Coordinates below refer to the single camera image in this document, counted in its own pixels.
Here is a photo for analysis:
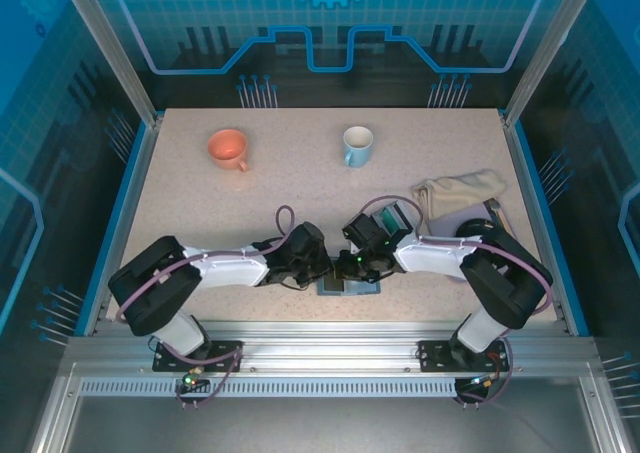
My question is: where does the blue card holder wallet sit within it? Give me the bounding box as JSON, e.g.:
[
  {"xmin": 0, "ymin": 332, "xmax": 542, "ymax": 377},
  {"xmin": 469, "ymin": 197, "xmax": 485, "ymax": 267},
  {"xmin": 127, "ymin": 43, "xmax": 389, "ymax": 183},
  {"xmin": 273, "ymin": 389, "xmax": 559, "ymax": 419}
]
[{"xmin": 316, "ymin": 274, "xmax": 384, "ymax": 298}]

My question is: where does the lavender placemat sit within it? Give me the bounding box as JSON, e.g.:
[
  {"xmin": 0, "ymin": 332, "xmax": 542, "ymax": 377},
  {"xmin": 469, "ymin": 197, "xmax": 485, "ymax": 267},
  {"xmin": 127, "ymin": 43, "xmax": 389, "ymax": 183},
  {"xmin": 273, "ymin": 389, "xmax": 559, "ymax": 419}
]
[{"xmin": 429, "ymin": 200, "xmax": 516, "ymax": 284}]

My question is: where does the black round plate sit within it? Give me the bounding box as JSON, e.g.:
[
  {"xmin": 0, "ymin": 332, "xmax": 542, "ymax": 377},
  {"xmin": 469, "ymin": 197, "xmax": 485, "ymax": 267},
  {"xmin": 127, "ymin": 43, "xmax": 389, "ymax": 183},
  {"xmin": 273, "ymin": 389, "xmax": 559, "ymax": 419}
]
[{"xmin": 454, "ymin": 217, "xmax": 504, "ymax": 242}]

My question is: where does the light blue mug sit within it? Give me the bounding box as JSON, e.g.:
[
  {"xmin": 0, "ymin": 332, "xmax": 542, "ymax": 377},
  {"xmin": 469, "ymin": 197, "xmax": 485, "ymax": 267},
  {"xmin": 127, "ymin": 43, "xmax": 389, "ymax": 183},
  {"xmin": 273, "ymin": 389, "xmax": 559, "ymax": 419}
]
[{"xmin": 342, "ymin": 125, "xmax": 375, "ymax": 168}]

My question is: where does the beige folded cloth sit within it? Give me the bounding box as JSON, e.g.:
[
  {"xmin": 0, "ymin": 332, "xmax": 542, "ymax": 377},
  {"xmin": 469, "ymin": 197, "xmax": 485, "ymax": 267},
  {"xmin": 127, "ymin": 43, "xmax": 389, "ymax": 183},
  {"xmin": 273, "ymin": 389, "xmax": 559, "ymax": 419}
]
[{"xmin": 411, "ymin": 169, "xmax": 507, "ymax": 220}]

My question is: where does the orange ceramic cup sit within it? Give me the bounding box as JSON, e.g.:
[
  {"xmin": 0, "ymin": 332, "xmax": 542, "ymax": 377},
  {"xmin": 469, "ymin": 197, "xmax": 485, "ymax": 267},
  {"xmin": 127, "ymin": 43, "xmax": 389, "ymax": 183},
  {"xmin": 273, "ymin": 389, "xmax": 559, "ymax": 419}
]
[{"xmin": 207, "ymin": 128, "xmax": 250, "ymax": 173}]

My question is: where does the small board with green light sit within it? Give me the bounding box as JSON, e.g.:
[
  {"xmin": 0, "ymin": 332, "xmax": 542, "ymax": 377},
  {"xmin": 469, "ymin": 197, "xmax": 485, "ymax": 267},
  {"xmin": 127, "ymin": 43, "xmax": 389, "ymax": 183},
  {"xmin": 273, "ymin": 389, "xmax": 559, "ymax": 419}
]
[{"xmin": 174, "ymin": 372, "xmax": 211, "ymax": 395}]

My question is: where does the small board with orange connector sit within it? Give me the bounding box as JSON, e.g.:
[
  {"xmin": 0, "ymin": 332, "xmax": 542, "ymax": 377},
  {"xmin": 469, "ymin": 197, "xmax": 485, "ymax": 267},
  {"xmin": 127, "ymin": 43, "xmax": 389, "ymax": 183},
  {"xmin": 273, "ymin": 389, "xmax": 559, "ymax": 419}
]
[{"xmin": 457, "ymin": 372, "xmax": 501, "ymax": 392}]

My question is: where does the aluminium mounting rail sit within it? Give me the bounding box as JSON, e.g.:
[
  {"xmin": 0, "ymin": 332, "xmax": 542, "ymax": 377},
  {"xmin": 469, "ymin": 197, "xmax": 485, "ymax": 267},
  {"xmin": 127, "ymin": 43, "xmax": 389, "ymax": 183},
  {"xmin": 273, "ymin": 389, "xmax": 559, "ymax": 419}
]
[{"xmin": 64, "ymin": 320, "xmax": 599, "ymax": 374}]

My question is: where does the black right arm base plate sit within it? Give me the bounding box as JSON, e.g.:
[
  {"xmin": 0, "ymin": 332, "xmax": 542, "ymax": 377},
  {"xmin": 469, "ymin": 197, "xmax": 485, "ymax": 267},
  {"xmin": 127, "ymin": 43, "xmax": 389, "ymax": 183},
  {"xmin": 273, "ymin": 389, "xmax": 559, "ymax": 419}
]
[{"xmin": 417, "ymin": 339, "xmax": 514, "ymax": 374}]

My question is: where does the slotted grey cable duct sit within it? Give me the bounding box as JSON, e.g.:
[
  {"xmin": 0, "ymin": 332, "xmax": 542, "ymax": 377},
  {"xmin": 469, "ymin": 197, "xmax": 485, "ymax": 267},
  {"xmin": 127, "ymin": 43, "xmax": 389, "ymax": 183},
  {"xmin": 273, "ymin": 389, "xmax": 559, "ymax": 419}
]
[{"xmin": 77, "ymin": 377, "xmax": 459, "ymax": 399}]

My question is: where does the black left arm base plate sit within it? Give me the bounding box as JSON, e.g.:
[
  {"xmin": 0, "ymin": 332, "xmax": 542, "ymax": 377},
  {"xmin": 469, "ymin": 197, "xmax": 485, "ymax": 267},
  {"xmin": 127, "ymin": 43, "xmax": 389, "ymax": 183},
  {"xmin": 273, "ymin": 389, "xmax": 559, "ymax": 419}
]
[{"xmin": 152, "ymin": 340, "xmax": 245, "ymax": 374}]

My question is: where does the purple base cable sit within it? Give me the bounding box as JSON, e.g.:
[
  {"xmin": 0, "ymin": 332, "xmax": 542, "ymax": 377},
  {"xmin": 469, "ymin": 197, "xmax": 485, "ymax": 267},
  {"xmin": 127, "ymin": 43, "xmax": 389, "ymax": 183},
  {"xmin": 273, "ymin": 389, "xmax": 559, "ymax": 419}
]
[
  {"xmin": 452, "ymin": 342, "xmax": 516, "ymax": 408},
  {"xmin": 159, "ymin": 341, "xmax": 246, "ymax": 409}
]

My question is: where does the wooden handled spoon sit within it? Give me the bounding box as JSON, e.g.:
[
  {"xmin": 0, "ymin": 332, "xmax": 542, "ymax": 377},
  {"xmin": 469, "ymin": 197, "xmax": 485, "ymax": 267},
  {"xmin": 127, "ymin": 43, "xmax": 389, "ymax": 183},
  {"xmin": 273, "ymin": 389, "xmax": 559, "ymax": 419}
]
[{"xmin": 485, "ymin": 198, "xmax": 511, "ymax": 237}]

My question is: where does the aluminium right table side rail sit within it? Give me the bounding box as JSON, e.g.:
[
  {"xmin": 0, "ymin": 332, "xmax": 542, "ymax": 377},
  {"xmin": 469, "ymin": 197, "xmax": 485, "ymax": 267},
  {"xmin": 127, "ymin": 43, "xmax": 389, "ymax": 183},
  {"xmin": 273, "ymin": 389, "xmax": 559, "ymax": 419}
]
[{"xmin": 499, "ymin": 115, "xmax": 592, "ymax": 337}]

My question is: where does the aluminium table side rail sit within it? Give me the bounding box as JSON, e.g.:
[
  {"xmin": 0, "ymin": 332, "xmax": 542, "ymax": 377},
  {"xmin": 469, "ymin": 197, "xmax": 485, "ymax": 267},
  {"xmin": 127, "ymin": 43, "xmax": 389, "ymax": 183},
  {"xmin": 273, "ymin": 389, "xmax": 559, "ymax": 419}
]
[
  {"xmin": 79, "ymin": 115, "xmax": 164, "ymax": 337},
  {"xmin": 499, "ymin": 115, "xmax": 592, "ymax": 337}
]

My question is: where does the aluminium left table side rail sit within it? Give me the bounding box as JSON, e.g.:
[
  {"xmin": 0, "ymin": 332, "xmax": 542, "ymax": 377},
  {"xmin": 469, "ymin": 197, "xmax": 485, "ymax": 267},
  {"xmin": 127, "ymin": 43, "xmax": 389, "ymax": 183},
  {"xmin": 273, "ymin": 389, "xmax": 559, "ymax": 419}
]
[{"xmin": 79, "ymin": 115, "xmax": 164, "ymax": 337}]

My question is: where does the aluminium right frame post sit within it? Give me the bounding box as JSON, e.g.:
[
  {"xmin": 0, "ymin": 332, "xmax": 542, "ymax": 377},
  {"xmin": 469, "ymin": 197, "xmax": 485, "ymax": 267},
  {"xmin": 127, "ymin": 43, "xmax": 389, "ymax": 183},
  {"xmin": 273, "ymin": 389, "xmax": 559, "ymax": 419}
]
[{"xmin": 502, "ymin": 0, "xmax": 604, "ymax": 127}]

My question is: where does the aluminium frame post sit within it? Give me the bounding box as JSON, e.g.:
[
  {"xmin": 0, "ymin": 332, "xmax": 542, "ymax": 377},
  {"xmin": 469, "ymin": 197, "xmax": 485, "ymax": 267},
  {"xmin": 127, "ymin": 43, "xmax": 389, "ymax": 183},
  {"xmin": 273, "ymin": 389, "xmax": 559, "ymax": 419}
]
[
  {"xmin": 502, "ymin": 0, "xmax": 604, "ymax": 127},
  {"xmin": 54, "ymin": 0, "xmax": 164, "ymax": 127}
]

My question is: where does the aluminium left frame post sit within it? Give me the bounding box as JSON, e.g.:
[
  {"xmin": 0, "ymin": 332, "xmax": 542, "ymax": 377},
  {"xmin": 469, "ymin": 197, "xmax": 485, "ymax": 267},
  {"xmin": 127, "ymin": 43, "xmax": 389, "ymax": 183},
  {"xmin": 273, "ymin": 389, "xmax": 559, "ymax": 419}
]
[{"xmin": 54, "ymin": 0, "xmax": 164, "ymax": 127}]

